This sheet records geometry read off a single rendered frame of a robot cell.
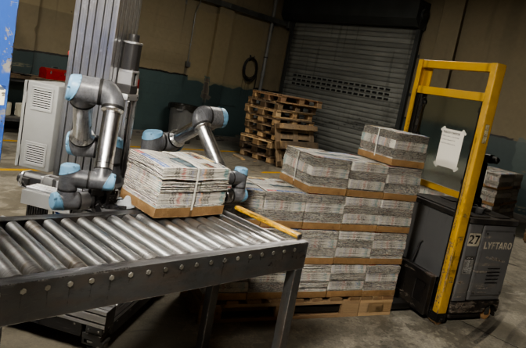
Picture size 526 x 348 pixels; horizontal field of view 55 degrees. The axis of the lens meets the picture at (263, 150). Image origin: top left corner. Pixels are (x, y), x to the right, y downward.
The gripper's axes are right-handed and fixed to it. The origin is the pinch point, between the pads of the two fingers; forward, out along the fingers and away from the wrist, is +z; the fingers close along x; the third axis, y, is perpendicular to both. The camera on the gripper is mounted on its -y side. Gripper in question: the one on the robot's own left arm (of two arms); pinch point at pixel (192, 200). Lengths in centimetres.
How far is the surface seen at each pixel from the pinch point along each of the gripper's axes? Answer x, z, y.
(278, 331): 61, -12, -42
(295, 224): 3, -81, -17
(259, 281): -2, -65, -55
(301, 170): -7, -89, 14
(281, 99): -446, -526, 36
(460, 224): 59, -186, -5
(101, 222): 19, 58, -1
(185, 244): 49, 39, 0
